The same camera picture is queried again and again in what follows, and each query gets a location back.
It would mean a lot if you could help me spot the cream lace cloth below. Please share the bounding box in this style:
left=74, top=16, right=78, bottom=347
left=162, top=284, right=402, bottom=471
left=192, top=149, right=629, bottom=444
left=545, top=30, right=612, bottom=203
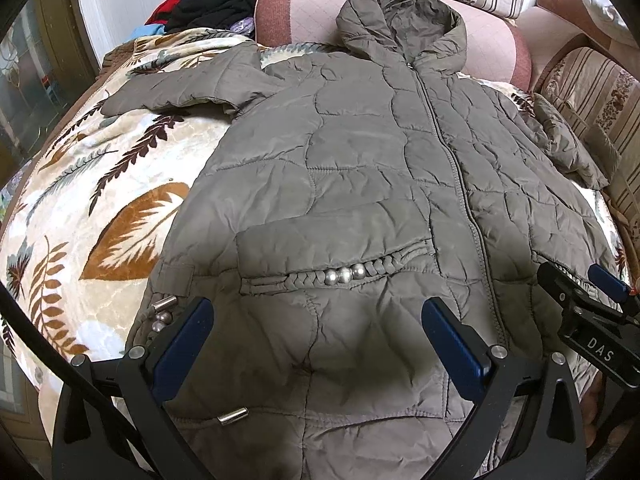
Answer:
left=582, top=0, right=629, bottom=37

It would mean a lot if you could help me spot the olive quilted hooded jacket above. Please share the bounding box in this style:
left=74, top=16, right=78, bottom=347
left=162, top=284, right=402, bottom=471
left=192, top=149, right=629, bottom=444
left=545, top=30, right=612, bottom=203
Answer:
left=102, top=0, right=615, bottom=479

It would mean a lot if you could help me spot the leaf pattern fleece blanket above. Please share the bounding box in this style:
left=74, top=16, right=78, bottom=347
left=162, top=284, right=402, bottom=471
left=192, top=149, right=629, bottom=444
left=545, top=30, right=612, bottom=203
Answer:
left=0, top=27, right=633, bottom=442

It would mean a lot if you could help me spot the striped floral side cushion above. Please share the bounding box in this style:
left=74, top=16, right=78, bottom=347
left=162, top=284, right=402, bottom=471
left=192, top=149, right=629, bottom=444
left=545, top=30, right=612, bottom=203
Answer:
left=540, top=47, right=639, bottom=274

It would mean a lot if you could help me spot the black cable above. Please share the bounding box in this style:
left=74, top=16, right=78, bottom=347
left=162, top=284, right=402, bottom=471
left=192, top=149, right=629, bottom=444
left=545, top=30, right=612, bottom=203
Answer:
left=0, top=282, right=156, bottom=476

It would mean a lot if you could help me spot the brown sofa armrest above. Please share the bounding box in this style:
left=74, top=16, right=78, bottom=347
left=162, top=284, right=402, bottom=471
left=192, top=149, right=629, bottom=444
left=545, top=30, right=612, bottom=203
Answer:
left=515, top=0, right=639, bottom=90

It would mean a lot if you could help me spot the pile of dark clothes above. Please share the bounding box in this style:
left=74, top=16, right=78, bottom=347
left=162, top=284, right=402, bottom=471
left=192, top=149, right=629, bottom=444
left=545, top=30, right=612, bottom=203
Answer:
left=129, top=0, right=257, bottom=40

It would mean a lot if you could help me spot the pink quilted bolster cushion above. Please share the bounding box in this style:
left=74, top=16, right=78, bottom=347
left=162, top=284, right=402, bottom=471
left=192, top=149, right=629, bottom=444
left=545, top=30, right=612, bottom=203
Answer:
left=255, top=0, right=532, bottom=90

